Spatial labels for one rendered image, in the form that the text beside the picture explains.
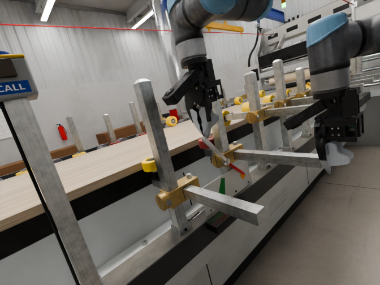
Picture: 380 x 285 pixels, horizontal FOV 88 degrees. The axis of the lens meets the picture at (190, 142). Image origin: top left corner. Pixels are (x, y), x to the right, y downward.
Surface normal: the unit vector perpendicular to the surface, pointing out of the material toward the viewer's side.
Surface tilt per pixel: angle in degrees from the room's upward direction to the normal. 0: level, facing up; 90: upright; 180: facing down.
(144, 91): 90
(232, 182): 90
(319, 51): 90
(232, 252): 90
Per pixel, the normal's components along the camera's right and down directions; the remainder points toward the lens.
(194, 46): 0.21, 0.17
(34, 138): 0.63, 0.02
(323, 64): -0.73, 0.31
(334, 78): -0.35, 0.28
